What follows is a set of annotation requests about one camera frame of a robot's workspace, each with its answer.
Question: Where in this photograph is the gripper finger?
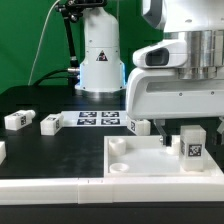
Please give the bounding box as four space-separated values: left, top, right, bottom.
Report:
217 116 224 145
153 119 167 145

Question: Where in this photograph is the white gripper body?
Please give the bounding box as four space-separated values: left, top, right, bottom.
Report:
126 67 224 119

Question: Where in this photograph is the white square tabletop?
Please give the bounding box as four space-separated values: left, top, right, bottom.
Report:
104 135 213 177

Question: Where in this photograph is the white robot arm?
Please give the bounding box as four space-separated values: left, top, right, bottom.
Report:
78 0 224 121

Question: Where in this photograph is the white obstacle fence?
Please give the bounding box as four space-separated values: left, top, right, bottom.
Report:
0 138 224 205

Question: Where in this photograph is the white fiducial marker sheet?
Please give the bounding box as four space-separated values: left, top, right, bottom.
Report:
62 111 127 127

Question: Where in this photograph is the white block left edge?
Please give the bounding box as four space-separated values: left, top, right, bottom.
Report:
0 141 6 165

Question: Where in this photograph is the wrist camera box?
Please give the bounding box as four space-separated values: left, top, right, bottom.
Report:
133 39 187 69

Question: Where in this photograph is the black cable bundle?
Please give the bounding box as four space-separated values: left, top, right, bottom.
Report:
33 68 80 87

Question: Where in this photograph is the black camera stand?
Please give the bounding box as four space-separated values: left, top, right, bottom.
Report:
55 0 107 84

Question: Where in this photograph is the white cable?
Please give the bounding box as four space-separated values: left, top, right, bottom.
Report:
27 0 63 87

